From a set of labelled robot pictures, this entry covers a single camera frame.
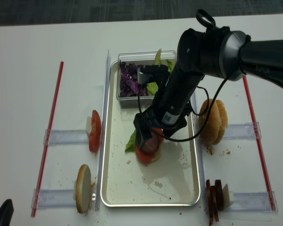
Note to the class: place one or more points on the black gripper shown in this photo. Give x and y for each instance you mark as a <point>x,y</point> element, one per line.
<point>170,106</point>

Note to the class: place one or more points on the round meat slice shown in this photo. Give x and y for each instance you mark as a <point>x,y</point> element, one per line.
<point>152,145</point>

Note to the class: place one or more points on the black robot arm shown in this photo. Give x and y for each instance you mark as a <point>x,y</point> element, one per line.
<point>217,52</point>

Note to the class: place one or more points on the lettuce leaf on tray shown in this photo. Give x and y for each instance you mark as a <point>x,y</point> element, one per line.
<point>130,146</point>

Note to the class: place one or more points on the tomato slice on tray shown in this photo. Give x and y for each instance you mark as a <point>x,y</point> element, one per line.
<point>141,156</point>

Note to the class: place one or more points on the green lettuce in container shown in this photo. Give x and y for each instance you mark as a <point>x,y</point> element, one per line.
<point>152,87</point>

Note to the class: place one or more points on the upright tomato slice left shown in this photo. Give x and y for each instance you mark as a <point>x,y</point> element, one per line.
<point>95,133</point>

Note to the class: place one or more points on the stack of meat slices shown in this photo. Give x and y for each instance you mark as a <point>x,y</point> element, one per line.
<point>215,200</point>

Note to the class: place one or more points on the bottom bun on tray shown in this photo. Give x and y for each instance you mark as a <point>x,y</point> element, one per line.
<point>153,157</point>

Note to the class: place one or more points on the clear plastic container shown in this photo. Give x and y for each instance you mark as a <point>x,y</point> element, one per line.
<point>142,58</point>

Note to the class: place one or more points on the shredded purple cabbage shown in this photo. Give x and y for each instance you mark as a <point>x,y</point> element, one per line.
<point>129,86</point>

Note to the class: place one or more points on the white pusher block left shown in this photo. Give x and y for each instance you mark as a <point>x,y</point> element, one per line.
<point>88,127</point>

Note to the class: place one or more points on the white pusher block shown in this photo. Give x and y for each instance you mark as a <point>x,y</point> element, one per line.
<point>228,197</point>
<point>88,127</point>

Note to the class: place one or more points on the white metal tray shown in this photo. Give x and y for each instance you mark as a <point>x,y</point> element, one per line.
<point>125,181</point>

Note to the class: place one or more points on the sesame bun top front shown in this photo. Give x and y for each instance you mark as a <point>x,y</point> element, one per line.
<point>210,132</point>

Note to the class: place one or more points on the sesame bun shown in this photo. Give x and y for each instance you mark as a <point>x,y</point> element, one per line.
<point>223,119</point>
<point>210,132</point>

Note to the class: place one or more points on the sesame bun top rear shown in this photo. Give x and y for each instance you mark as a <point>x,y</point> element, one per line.
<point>223,119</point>

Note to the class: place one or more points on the upright bun half left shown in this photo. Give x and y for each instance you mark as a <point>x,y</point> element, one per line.
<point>83,189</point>

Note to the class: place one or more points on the clear holder upper left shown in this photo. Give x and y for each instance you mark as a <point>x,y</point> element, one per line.
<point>65,137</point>

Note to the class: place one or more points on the clear holder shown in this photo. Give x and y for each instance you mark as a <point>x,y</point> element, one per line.
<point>65,137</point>
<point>257,202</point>
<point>250,130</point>
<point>46,198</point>

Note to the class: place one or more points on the red strip left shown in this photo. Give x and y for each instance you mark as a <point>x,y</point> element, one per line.
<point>45,147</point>

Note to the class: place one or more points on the clear holder upper right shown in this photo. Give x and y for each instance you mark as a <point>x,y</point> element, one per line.
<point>250,130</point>

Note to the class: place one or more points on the white pusher block right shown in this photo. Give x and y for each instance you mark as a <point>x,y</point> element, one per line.
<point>228,197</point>

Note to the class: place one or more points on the clear holder lower left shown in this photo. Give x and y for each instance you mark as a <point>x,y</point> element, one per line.
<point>46,198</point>

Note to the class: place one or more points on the clear holder lower right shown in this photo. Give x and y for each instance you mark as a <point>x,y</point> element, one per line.
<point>257,202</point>

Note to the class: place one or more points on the black object bottom left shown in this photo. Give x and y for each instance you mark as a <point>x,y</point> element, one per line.
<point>6,212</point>

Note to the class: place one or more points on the clear rail left of tray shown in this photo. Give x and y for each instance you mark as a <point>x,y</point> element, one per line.
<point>97,200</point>

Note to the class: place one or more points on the clear rail of tray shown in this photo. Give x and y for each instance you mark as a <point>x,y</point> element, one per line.
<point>97,200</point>
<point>196,174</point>

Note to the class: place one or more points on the wrist camera grey black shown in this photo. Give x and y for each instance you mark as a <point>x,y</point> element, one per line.
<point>152,73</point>

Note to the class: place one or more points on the clear rail right of tray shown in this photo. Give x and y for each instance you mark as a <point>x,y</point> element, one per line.
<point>196,174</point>

